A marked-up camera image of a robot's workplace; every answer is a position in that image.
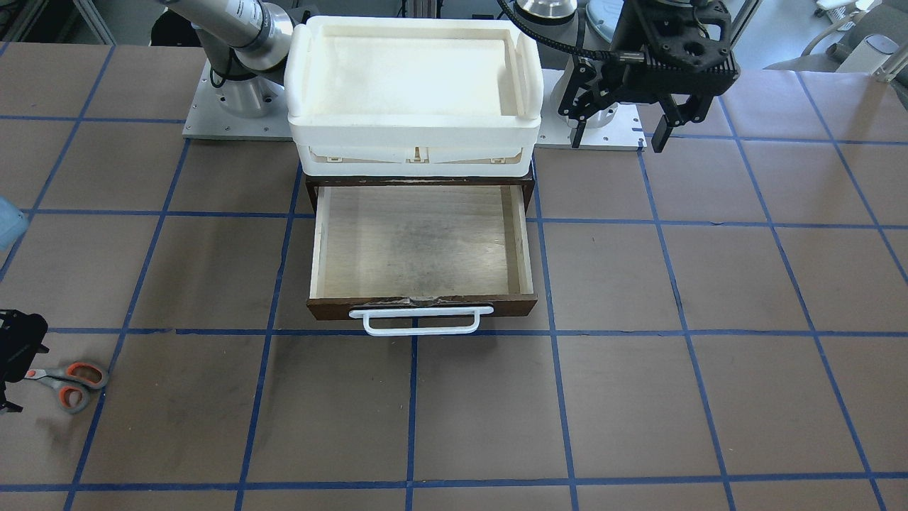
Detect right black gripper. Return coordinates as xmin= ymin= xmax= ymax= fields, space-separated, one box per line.
xmin=0 ymin=309 xmax=49 ymax=414

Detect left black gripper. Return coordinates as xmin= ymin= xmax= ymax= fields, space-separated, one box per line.
xmin=558 ymin=1 xmax=740 ymax=154

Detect orange grey scissors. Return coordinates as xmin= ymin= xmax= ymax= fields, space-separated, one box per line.
xmin=25 ymin=361 xmax=109 ymax=414

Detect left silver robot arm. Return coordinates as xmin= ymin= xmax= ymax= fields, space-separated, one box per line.
xmin=500 ymin=1 xmax=740 ymax=153

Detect wooden drawer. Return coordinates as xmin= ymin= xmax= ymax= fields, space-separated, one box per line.
xmin=307 ymin=185 xmax=538 ymax=320

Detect white plastic tray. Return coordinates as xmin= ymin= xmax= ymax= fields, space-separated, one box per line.
xmin=284 ymin=16 xmax=544 ymax=177

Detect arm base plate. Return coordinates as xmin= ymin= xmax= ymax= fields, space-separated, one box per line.
xmin=536 ymin=69 xmax=646 ymax=151
xmin=182 ymin=62 xmax=292 ymax=141

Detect black corrugated cable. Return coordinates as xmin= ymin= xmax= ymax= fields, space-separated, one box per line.
xmin=497 ymin=0 xmax=650 ymax=63

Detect white drawer handle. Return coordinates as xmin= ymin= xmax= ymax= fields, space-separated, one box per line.
xmin=348 ymin=305 xmax=495 ymax=337

